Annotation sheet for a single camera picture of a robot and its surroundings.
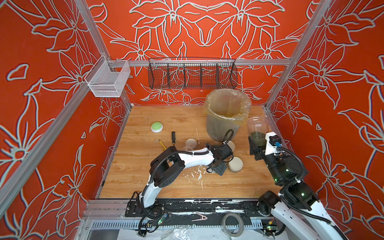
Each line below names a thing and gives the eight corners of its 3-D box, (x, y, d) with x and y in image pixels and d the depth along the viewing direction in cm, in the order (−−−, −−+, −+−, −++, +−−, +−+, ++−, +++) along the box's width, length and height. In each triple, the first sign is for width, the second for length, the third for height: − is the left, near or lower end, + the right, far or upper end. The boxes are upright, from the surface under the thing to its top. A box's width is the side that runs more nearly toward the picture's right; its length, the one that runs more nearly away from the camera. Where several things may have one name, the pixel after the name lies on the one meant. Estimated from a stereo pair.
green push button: (150, 132, 105) (149, 130, 103) (152, 123, 111) (152, 121, 108) (162, 132, 105) (161, 130, 103) (163, 123, 111) (163, 121, 108)
